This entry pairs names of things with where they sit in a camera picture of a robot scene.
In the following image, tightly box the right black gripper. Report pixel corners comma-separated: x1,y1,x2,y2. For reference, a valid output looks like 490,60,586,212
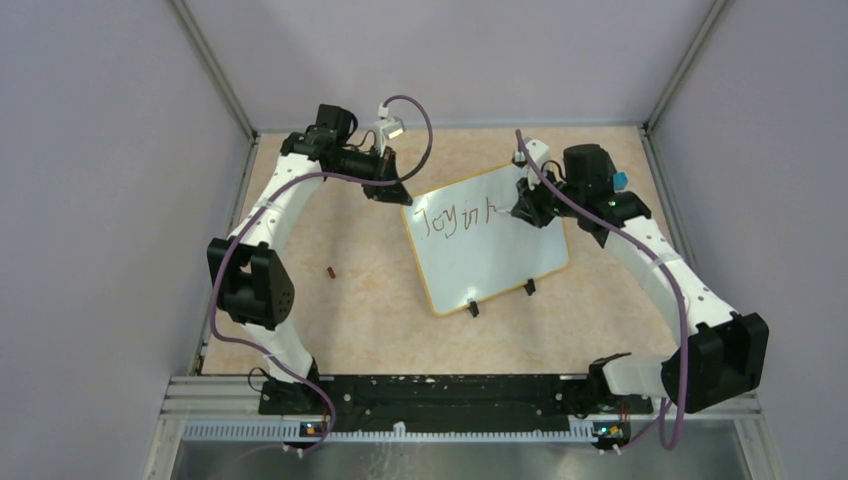
512,165,582,230

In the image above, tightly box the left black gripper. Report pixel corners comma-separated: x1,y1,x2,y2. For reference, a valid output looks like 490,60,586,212
330,143,412,205

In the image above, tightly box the yellow-framed whiteboard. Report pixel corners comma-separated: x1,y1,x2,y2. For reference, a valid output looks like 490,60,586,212
401,164,570,316

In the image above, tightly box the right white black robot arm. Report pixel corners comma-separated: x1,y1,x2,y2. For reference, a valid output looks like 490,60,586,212
511,137,770,413

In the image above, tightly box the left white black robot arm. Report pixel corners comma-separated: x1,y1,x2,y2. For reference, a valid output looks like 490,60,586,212
207,104,413,414

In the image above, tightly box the light blue lego brick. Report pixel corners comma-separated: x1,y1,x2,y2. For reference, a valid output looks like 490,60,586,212
611,171,629,192

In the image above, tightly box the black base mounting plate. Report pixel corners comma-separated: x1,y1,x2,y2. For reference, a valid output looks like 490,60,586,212
258,374,654,433

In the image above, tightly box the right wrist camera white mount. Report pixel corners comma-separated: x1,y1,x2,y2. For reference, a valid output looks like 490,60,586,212
511,137,551,190

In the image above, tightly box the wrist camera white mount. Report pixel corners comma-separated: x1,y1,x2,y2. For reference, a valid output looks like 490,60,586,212
373,104,406,156
511,137,551,190

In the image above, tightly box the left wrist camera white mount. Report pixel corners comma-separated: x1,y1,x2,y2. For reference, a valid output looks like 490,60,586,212
373,104,406,156

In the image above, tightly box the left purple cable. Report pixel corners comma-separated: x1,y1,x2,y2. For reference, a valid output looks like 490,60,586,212
208,94,435,457

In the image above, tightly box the purple cable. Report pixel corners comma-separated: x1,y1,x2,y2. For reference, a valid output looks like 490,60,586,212
208,94,435,457
514,128,692,454

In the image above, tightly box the white cable duct strip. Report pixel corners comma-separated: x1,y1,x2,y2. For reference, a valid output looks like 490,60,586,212
182,420,598,443

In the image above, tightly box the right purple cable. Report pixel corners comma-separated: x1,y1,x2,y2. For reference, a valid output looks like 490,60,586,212
514,128,692,454

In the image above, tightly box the aluminium frame rail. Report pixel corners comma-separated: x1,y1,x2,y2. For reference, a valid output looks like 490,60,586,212
143,374,782,479

